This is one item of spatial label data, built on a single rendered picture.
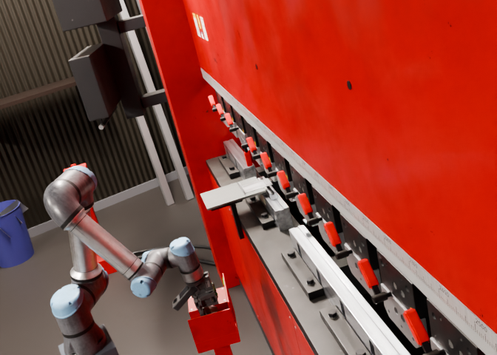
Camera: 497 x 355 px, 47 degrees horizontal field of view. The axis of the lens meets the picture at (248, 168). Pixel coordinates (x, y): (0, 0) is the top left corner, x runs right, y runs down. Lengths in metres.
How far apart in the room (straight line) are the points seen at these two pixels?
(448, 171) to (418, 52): 0.17
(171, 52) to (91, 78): 0.48
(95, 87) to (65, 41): 1.92
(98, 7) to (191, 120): 0.78
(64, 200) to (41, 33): 3.39
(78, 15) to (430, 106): 2.67
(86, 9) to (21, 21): 1.93
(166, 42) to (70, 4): 0.55
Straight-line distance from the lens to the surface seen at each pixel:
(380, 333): 1.62
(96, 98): 3.37
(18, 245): 5.02
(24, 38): 5.19
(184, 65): 3.21
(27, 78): 5.21
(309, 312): 1.89
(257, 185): 2.51
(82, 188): 2.00
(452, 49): 0.77
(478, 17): 0.71
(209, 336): 2.17
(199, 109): 3.26
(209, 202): 2.48
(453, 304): 1.01
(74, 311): 2.13
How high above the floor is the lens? 2.00
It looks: 21 degrees down
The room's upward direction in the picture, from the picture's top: 14 degrees counter-clockwise
